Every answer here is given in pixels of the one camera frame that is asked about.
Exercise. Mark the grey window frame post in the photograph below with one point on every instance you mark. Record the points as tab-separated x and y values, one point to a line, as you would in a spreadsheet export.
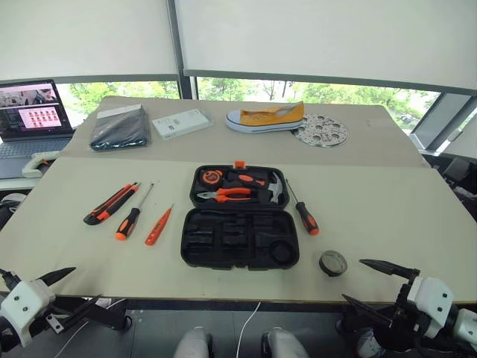
186	87

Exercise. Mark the open grey laptop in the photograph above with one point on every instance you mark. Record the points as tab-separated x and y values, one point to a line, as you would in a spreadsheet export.
33	138

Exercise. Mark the orange black utility knife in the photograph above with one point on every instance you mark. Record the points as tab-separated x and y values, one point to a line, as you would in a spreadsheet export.
112	205

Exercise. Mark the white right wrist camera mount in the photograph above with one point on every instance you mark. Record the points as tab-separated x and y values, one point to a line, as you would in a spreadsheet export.
434	302

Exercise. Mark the black tool case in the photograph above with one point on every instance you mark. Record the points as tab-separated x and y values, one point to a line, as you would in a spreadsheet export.
238	246

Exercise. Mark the white roller blind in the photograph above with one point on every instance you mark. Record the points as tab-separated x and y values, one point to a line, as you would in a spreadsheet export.
328	37
85	37

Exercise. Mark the grey rounded shape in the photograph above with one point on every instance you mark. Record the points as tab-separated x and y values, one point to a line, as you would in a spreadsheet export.
285	345
194	343

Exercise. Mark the dark folded cloth in wrap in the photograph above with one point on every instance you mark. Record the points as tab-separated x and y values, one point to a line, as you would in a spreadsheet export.
119	128

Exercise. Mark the round perforated metal disc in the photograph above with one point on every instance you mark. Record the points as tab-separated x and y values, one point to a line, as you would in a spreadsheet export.
322	132

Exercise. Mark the grey slanted window pillar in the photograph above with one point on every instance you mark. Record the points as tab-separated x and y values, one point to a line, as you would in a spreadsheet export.
445	119

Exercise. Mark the black table leg bracket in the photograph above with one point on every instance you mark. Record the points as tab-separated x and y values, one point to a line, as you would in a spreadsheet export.
115	317
350	324

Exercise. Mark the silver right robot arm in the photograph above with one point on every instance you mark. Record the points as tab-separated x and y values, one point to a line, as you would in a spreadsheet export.
467	324

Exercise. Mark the orange tester pen screwdriver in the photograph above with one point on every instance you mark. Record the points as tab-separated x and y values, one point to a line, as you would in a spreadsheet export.
158	225

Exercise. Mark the orange black tape measure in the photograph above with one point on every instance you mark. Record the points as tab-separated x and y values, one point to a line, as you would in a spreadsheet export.
211	176

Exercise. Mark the black office chair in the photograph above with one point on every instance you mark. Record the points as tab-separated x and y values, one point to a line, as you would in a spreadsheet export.
456	175

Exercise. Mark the black electrical tape roll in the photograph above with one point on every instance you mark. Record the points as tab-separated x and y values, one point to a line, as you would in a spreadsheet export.
332	263

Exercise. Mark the white flat cardboard box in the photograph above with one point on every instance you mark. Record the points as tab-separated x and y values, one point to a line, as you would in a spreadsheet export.
182	124

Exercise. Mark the orange black screwdriver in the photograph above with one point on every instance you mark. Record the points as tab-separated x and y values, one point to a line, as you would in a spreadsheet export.
128	222
307	220

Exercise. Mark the yellow canvas sneaker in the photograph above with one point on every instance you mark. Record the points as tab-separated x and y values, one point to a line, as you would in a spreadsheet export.
261	116

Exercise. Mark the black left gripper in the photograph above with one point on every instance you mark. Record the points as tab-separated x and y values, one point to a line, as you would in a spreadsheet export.
54	318

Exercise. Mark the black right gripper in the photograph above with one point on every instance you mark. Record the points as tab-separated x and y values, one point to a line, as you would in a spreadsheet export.
404	313

